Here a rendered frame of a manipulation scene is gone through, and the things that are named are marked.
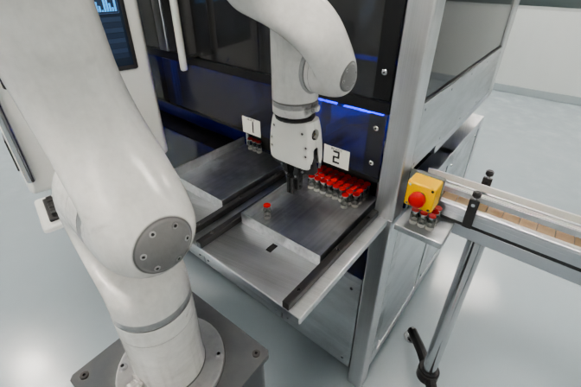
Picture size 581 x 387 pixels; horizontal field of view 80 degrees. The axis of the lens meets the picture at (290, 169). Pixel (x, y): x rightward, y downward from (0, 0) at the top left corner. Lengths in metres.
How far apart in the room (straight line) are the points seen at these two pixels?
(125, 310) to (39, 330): 1.62
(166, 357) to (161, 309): 0.11
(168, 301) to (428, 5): 0.70
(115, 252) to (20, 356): 1.72
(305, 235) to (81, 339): 1.37
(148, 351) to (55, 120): 0.37
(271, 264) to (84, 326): 1.36
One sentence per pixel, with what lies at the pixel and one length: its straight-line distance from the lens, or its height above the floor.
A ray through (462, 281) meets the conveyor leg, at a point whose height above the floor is 0.66.
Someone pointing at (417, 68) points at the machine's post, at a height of 1.30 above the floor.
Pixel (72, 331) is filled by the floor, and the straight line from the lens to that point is 2.08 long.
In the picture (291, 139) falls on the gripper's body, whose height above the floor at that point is 1.22.
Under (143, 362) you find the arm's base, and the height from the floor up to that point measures 0.97.
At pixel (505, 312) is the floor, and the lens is 2.15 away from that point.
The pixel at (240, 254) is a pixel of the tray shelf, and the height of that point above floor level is 0.88.
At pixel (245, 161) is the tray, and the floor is 0.88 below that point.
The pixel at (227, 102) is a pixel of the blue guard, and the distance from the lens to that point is 1.24.
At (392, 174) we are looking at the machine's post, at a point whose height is 1.03.
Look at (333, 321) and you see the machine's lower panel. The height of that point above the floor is 0.31.
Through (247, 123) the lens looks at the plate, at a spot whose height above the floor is 1.03.
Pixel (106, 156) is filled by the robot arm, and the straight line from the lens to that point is 0.39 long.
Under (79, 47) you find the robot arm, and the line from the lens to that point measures 0.38.
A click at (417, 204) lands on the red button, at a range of 0.89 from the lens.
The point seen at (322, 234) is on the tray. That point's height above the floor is 0.88.
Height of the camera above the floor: 1.50
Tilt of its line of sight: 31 degrees down
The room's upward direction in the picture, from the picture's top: straight up
